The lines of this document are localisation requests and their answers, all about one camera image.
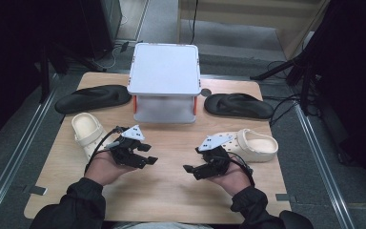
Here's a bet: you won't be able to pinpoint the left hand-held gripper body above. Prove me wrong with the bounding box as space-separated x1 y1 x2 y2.
108 124 149 170

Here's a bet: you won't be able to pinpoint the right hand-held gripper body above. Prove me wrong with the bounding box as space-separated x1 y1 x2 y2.
192 133 236 181

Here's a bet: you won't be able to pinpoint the cream clog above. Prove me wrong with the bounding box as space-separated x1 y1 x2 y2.
213 128 279 163
71 112 117 161

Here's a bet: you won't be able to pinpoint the black flip-flop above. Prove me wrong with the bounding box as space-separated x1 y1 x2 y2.
203 93 275 120
54 84 132 115

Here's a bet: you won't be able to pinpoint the white two-tier shoe rack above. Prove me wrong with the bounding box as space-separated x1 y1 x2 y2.
127 42 203 124

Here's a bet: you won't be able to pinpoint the person's left hand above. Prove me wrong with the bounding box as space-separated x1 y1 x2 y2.
84 149 137 187

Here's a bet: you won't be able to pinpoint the person's right hand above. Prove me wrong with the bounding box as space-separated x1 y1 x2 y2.
208 160 252 198

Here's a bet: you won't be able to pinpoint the black rounded object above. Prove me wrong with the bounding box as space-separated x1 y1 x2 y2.
279 209 315 229

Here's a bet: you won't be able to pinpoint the black metal stand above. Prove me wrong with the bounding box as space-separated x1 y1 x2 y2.
39 41 108 104

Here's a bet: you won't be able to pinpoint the black tripod stand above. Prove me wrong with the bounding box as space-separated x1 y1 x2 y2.
250 47 318 115

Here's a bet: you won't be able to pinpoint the dark grey cabinet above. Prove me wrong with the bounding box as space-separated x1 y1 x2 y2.
100 0 123 49

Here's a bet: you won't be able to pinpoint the black curtain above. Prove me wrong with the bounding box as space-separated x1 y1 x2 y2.
311 0 366 192
0 0 113 151

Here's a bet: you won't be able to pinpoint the left hand-held gripper black cable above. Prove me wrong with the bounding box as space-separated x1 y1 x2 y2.
84 126 125 175

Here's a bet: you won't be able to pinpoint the hand-held gripper black cable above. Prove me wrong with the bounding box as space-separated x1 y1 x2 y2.
227 152 255 187
84 126 125 175

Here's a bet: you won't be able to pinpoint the right hand-held gripper black cable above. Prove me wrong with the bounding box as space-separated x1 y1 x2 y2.
227 152 255 187

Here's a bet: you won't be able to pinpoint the black floor cables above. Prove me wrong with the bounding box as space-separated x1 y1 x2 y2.
262 60 303 127

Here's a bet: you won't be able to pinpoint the white floor cable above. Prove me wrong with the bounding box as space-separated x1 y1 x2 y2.
91 44 123 72

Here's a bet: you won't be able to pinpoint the metal floor rail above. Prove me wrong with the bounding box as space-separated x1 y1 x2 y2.
0 74 60 223
294 104 356 229

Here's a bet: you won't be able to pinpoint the black hanging cable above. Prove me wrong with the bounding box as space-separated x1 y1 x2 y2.
189 0 200 46

